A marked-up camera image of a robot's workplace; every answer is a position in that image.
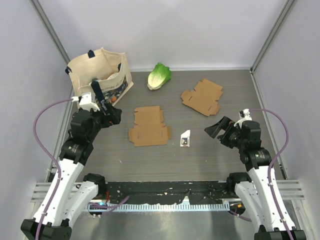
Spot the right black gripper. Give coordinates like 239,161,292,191
204,115,246,149

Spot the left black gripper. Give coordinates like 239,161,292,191
87,101,122,141

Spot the brown cardboard box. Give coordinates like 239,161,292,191
128,106,172,147

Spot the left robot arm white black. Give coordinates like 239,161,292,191
20,104,122,240

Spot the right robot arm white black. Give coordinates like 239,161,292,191
204,113,307,240

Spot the white item inside bag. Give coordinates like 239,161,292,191
107,72,119,80

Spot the small white carton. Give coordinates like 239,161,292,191
180,129,191,147

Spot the beige canvas tote bag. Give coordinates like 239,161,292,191
65,48,134,115

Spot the green lettuce head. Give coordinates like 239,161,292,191
147,62,172,90

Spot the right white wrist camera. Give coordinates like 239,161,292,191
234,108,252,128

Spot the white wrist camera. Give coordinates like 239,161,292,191
234,108,252,128
71,92,100,112

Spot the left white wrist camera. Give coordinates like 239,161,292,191
71,92,100,112

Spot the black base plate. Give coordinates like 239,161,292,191
107,181,233,205

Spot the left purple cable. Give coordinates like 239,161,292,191
33,98,76,237

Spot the white slotted cable duct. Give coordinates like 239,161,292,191
84,202,231,213

